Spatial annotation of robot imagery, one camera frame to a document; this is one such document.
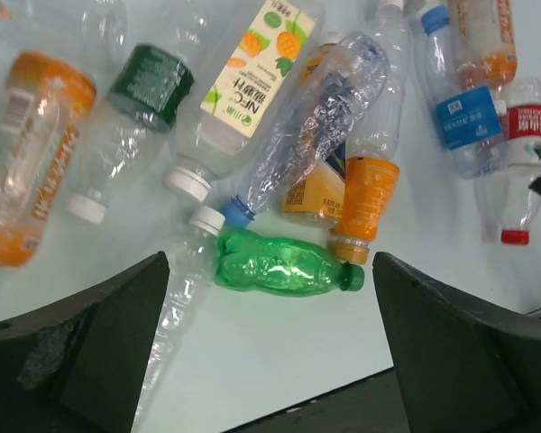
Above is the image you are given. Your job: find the orange juice bottle gold cap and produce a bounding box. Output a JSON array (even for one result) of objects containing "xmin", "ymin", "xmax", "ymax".
[{"xmin": 330, "ymin": 157, "xmax": 400, "ymax": 265}]

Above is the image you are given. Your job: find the crushed clear bottle blue cap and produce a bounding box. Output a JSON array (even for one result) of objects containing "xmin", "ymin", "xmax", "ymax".
[{"xmin": 220, "ymin": 31, "xmax": 390, "ymax": 228}]

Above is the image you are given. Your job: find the clear Nongfu bottle red label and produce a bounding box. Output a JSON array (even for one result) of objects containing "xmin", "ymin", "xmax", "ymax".
[{"xmin": 473, "ymin": 77, "xmax": 541, "ymax": 246}]

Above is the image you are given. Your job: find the orange label bottle left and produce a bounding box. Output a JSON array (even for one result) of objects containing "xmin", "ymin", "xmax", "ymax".
[{"xmin": 0, "ymin": 51, "xmax": 97, "ymax": 276}]

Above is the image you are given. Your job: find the orange label bottle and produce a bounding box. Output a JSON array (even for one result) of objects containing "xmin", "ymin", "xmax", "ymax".
[
  {"xmin": 447, "ymin": 0, "xmax": 518, "ymax": 90},
  {"xmin": 0, "ymin": 51, "xmax": 97, "ymax": 276}
]

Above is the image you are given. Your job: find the green crushed plastic bottle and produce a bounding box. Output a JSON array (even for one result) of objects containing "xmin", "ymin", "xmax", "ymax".
[{"xmin": 215, "ymin": 227, "xmax": 365, "ymax": 298}]

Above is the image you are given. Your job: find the clear bottle dark green label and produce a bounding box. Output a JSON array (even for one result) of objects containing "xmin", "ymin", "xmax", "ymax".
[{"xmin": 66, "ymin": 43, "xmax": 194, "ymax": 224}]

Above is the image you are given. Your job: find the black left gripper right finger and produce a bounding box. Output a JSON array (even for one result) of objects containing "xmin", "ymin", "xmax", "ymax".
[{"xmin": 372, "ymin": 253, "xmax": 541, "ymax": 432}]

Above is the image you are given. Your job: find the orange label bottle right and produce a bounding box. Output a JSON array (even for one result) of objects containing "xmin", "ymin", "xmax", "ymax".
[{"xmin": 447, "ymin": 0, "xmax": 518, "ymax": 90}]

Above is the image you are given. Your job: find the clear bottle blue label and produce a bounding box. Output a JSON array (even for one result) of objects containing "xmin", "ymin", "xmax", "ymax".
[{"xmin": 416, "ymin": 4, "xmax": 506, "ymax": 180}]

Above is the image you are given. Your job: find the yellow tea bottle blue label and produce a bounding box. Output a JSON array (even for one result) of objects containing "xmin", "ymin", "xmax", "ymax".
[{"xmin": 280, "ymin": 31, "xmax": 357, "ymax": 226}]

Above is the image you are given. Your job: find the tall clear bottle white cap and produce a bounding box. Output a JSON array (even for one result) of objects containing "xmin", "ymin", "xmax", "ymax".
[{"xmin": 345, "ymin": 1, "xmax": 410, "ymax": 161}]

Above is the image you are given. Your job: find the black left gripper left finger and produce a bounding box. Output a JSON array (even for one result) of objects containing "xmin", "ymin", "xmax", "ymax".
[{"xmin": 0, "ymin": 252, "xmax": 170, "ymax": 432}]

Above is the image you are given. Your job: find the clear bottle white cap lower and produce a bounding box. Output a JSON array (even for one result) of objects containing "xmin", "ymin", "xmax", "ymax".
[{"xmin": 132, "ymin": 206, "xmax": 225, "ymax": 432}]

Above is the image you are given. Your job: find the clear bottle far left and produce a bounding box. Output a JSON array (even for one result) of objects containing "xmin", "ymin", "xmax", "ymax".
[{"xmin": 0, "ymin": 1, "xmax": 128, "ymax": 69}]

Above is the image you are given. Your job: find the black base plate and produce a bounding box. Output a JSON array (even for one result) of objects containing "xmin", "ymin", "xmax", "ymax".
[{"xmin": 232, "ymin": 368, "xmax": 409, "ymax": 433}]

